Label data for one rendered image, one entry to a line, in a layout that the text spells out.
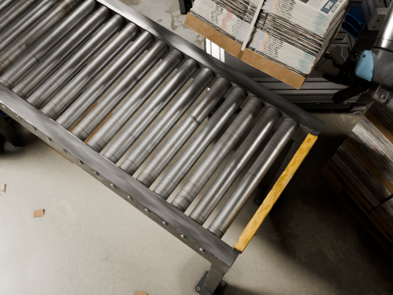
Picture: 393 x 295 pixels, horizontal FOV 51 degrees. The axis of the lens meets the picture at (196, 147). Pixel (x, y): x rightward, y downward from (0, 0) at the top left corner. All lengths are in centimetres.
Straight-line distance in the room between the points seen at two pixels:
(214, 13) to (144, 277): 123
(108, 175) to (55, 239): 89
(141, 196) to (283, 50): 57
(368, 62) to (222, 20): 41
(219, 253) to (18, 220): 123
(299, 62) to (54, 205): 141
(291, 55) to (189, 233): 56
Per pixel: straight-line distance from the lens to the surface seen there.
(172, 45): 147
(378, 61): 123
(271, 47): 117
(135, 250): 200
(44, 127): 137
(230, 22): 120
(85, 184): 213
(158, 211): 120
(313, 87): 214
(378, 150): 173
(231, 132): 129
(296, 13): 111
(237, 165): 125
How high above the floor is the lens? 195
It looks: 65 degrees down
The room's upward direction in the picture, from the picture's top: 3 degrees clockwise
